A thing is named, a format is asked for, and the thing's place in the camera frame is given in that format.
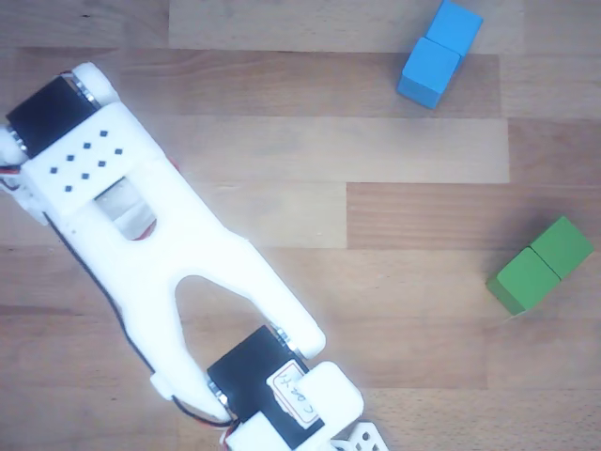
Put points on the long blue wooden block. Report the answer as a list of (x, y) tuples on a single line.
[(439, 56)]

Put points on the long green wooden block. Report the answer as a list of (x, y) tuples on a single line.
[(540, 268)]

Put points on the handwritten white servo label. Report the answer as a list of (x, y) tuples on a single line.
[(293, 394)]

